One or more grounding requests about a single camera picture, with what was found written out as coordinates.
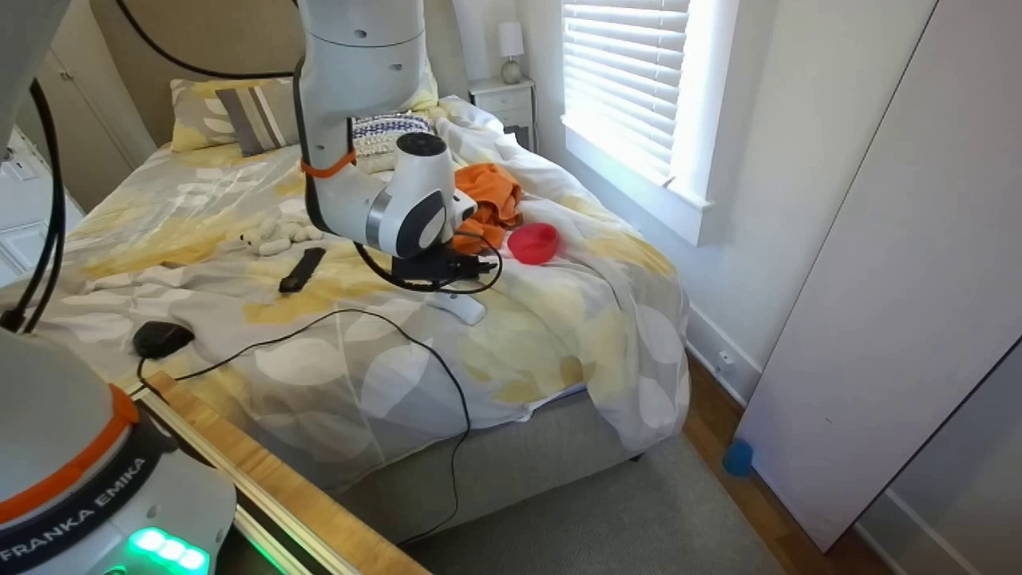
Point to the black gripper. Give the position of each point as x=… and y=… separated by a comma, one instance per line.
x=432, y=262

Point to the white remote control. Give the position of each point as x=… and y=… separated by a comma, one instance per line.
x=462, y=307

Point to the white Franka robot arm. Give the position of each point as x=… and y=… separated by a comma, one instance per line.
x=363, y=66

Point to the black remote control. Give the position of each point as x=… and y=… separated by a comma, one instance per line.
x=300, y=269

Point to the bed with yellow floral quilt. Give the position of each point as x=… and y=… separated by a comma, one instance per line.
x=425, y=363

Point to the red bowl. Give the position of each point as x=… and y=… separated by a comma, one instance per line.
x=533, y=245

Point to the orange cloth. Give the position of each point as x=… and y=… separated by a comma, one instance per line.
x=492, y=195

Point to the grey bed base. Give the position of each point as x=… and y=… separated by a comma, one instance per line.
x=499, y=459

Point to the white nightstand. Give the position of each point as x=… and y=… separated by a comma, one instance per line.
x=506, y=107

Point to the white knitted item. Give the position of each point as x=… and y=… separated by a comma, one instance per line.
x=273, y=239

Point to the small white table lamp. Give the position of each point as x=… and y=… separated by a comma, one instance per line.
x=513, y=48

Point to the white window blinds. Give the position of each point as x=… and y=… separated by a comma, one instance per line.
x=624, y=83

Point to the leaf-print pillow with grey stripe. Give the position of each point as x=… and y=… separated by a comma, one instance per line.
x=235, y=113

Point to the black computer mouse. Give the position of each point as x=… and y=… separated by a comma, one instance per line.
x=160, y=339

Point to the blue round object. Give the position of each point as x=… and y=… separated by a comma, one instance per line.
x=737, y=459

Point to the white leaning board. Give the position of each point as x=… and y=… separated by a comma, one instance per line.
x=896, y=298

